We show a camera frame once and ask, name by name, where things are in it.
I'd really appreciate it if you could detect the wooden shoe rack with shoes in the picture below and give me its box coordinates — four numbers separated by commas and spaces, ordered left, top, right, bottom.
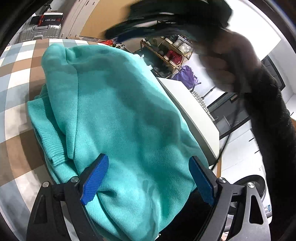
148, 36, 192, 77

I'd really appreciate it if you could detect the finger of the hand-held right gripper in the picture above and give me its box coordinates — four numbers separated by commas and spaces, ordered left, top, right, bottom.
114, 22, 192, 44
105, 14, 178, 39

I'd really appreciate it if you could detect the black cable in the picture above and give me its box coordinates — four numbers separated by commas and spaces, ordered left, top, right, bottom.
208, 91, 243, 169

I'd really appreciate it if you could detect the teal hooded jacket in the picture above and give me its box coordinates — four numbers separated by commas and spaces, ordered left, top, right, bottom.
26, 44, 210, 241

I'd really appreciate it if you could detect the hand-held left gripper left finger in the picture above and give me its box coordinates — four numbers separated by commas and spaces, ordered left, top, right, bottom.
26, 153, 110, 241

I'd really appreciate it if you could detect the person's right forearm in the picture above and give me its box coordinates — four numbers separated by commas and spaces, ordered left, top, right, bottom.
238, 65, 296, 241

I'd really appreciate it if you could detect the silver suitcase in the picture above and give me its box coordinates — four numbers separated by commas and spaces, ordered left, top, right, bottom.
17, 24, 62, 43

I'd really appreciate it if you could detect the black shoe box red stripe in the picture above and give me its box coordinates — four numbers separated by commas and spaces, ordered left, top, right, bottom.
31, 13, 65, 25

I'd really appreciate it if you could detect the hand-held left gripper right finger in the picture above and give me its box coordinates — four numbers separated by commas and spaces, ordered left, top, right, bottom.
188, 156, 271, 241

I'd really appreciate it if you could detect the person's right hand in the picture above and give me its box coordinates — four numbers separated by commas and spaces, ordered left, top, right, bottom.
199, 30, 260, 92

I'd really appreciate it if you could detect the purple bag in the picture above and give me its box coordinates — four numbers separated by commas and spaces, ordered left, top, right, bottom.
172, 65, 200, 90

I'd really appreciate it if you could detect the tan wooden door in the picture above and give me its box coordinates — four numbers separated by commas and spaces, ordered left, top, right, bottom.
80, 0, 144, 41

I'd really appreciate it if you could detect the white cabinet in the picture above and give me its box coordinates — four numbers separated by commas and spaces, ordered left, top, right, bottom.
60, 0, 93, 39

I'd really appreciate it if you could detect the checkered blanket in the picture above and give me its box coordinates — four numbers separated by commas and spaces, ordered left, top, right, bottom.
0, 38, 121, 232

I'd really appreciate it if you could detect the white wicker basket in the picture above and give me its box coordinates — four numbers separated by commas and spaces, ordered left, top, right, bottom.
191, 89, 215, 121

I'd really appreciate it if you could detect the white round appliance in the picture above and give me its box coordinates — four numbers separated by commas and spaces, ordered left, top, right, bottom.
222, 174, 272, 232

